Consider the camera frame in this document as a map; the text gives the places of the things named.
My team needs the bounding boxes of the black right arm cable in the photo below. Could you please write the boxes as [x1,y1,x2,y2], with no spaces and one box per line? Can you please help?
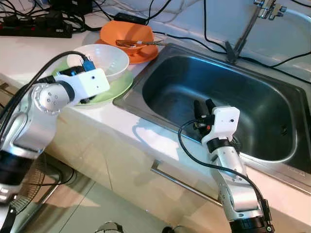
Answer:
[177,119,265,214]

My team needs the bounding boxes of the wire guard floor fan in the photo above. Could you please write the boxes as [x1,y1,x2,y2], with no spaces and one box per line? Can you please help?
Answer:
[0,154,66,216]

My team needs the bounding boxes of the silver sink cabinet handle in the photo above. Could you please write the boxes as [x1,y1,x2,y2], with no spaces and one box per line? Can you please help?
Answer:
[150,160,222,207]

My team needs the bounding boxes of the dark brown chopsticks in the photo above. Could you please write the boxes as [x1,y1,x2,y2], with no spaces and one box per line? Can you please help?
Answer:
[115,39,160,48]

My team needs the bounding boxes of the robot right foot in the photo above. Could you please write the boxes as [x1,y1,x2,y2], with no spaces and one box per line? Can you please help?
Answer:
[162,226,188,233]

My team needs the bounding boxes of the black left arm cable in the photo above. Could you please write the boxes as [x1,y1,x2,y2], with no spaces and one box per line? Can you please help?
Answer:
[0,50,93,141]

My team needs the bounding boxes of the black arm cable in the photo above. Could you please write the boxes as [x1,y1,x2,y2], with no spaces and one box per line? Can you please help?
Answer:
[0,50,93,141]
[177,119,265,214]

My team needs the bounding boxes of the black sink drain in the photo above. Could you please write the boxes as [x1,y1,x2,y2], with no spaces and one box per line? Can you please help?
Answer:
[231,136,244,152]

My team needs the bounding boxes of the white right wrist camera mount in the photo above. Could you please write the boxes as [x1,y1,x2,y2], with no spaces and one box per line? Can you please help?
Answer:
[200,105,241,145]

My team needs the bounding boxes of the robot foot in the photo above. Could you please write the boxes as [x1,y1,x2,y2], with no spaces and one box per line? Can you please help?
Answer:
[162,226,188,233]
[95,222,123,233]

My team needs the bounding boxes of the stainless steel sink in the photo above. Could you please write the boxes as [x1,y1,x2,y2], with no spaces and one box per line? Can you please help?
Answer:
[112,42,311,195]

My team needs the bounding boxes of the black power adapter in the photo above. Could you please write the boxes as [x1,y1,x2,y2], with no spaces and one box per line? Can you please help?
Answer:
[114,13,148,25]

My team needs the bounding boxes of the black power strip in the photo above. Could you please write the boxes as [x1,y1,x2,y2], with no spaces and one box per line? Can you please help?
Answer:
[0,18,74,39]

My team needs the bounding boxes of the light green plate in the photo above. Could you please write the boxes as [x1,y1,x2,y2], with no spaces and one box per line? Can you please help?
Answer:
[51,59,135,109]

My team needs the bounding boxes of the white water hose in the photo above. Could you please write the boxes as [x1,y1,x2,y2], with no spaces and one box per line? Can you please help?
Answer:
[278,7,311,24]

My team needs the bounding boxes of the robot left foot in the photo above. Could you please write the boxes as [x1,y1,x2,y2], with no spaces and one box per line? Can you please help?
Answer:
[95,222,123,233]

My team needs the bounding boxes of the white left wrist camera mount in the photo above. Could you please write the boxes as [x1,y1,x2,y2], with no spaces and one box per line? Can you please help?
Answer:
[55,67,111,104]

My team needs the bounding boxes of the black hanging cable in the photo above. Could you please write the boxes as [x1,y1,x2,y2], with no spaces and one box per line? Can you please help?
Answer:
[202,0,228,49]

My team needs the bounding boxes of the black electronic box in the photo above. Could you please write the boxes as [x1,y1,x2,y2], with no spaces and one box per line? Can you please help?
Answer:
[50,0,94,14]

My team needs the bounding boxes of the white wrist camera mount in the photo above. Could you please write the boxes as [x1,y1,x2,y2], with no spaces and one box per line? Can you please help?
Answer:
[55,67,111,104]
[200,105,241,145]

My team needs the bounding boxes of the chrome kitchen faucet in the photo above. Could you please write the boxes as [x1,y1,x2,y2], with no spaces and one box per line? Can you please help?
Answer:
[223,0,288,64]

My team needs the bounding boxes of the black countertop cable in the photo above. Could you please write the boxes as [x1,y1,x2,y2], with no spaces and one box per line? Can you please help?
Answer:
[153,30,228,50]

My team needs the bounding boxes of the white sink cabinet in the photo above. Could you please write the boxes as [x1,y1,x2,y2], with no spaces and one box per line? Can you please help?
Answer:
[0,83,311,233]

